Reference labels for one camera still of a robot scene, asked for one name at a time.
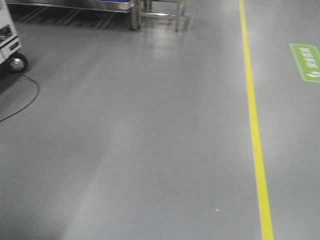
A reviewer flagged stainless steel table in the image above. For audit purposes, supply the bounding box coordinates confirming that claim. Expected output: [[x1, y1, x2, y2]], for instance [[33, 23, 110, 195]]
[[6, 0, 186, 32]]

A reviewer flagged yellow floor line tape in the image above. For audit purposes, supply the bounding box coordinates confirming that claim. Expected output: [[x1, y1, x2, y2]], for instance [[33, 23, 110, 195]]
[[239, 0, 275, 240]]

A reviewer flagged green floor safety sign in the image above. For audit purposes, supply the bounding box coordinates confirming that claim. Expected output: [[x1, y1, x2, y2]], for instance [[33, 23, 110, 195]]
[[289, 43, 320, 83]]

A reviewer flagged white wheeled cart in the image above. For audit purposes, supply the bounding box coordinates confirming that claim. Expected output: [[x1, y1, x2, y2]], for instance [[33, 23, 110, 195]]
[[0, 0, 28, 73]]

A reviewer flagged black floor cable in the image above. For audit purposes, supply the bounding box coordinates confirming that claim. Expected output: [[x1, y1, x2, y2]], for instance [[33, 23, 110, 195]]
[[0, 74, 41, 123]]

